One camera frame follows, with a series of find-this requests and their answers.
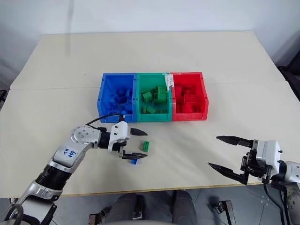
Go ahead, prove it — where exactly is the black background object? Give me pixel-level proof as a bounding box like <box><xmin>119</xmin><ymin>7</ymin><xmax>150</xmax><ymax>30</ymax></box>
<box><xmin>0</xmin><ymin>89</ymin><xmax>7</xmax><ymax>111</ymax></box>

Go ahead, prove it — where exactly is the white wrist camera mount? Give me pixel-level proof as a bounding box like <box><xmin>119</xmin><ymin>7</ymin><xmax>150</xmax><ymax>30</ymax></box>
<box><xmin>108</xmin><ymin>121</ymin><xmax>131</xmax><ymax>151</ymax></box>
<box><xmin>254</xmin><ymin>140</ymin><xmax>283</xmax><ymax>174</ymax></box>

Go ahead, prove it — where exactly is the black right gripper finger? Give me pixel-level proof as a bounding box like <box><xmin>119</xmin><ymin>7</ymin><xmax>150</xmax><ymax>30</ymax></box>
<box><xmin>216</xmin><ymin>135</ymin><xmax>255</xmax><ymax>149</ymax></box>
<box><xmin>208</xmin><ymin>162</ymin><xmax>249</xmax><ymax>185</ymax></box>

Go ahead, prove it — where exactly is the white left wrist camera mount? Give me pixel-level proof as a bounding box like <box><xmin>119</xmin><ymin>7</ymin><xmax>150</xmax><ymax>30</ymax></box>
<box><xmin>108</xmin><ymin>121</ymin><xmax>131</xmax><ymax>151</ymax></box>

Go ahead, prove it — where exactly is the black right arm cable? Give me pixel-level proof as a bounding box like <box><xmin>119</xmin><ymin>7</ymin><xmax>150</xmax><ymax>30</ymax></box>
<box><xmin>262</xmin><ymin>180</ymin><xmax>290</xmax><ymax>225</ymax></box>

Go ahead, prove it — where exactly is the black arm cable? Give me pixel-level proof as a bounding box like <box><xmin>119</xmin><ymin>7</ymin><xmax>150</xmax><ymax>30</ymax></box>
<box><xmin>262</xmin><ymin>180</ymin><xmax>290</xmax><ymax>225</ymax></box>
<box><xmin>84</xmin><ymin>112</ymin><xmax>127</xmax><ymax>128</ymax></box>

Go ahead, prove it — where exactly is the rusty metal bracket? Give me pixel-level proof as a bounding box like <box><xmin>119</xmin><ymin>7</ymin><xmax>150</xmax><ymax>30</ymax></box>
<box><xmin>212</xmin><ymin>200</ymin><xmax>235</xmax><ymax>225</ymax></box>
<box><xmin>88</xmin><ymin>212</ymin><xmax>111</xmax><ymax>225</ymax></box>

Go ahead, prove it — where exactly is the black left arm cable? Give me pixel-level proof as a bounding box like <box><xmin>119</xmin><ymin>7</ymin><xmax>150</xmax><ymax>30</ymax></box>
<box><xmin>84</xmin><ymin>112</ymin><xmax>127</xmax><ymax>128</ymax></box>

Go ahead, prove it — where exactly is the dark grey rounded shape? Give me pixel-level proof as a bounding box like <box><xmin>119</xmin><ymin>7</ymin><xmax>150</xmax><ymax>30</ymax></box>
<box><xmin>103</xmin><ymin>192</ymin><xmax>145</xmax><ymax>221</ymax></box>
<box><xmin>172</xmin><ymin>190</ymin><xmax>198</xmax><ymax>221</ymax></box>

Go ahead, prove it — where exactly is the green plastic bin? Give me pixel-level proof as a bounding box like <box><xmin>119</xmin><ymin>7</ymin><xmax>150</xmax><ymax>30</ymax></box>
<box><xmin>135</xmin><ymin>72</ymin><xmax>173</xmax><ymax>123</ymax></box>

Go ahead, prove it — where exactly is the red plastic bin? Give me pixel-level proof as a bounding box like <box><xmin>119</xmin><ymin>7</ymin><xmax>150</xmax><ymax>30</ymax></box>
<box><xmin>170</xmin><ymin>71</ymin><xmax>209</xmax><ymax>122</ymax></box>

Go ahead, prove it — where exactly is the dark background equipment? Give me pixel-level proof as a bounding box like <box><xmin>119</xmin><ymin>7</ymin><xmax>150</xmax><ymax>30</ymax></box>
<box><xmin>276</xmin><ymin>49</ymin><xmax>300</xmax><ymax>102</ymax></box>

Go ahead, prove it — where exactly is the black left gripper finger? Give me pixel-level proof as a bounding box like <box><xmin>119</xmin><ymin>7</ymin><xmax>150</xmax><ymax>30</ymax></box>
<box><xmin>130</xmin><ymin>127</ymin><xmax>149</xmax><ymax>137</ymax></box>
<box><xmin>119</xmin><ymin>151</ymin><xmax>149</xmax><ymax>160</ymax></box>

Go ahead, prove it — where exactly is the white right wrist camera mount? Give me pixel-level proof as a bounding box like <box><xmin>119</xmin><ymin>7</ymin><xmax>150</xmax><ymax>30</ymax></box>
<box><xmin>254</xmin><ymin>140</ymin><xmax>283</xmax><ymax>174</ymax></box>

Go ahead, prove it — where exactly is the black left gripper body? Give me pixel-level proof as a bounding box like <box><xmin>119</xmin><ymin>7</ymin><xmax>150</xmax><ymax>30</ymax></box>
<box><xmin>109</xmin><ymin>140</ymin><xmax>130</xmax><ymax>159</ymax></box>

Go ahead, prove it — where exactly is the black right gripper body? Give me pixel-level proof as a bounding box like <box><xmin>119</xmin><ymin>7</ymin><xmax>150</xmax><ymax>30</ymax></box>
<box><xmin>240</xmin><ymin>140</ymin><xmax>270</xmax><ymax>181</ymax></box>

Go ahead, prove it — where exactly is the blue plastic bin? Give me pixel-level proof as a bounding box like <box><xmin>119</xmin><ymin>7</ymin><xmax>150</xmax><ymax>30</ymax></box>
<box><xmin>97</xmin><ymin>72</ymin><xmax>137</xmax><ymax>123</ymax></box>

